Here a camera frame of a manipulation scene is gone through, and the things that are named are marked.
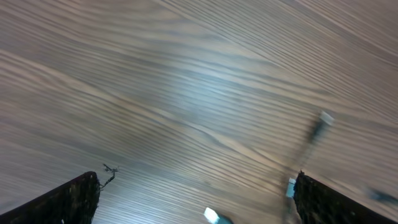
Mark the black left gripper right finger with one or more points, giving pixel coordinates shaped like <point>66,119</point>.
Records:
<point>317,203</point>

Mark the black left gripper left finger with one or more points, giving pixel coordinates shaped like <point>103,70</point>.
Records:
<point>74,202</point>

